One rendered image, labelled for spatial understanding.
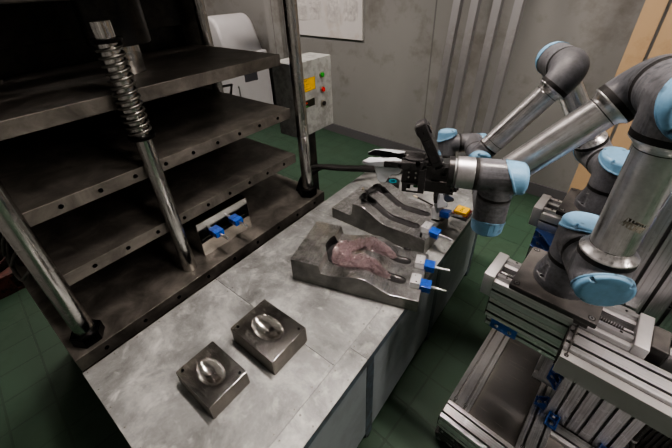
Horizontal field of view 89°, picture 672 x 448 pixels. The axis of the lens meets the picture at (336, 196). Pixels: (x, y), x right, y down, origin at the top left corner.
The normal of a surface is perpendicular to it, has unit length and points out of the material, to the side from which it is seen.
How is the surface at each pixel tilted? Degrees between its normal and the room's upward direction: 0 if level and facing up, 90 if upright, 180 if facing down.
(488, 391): 0
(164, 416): 0
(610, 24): 90
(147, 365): 0
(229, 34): 71
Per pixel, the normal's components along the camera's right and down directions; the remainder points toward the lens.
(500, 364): -0.04, -0.84
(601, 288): -0.29, 0.63
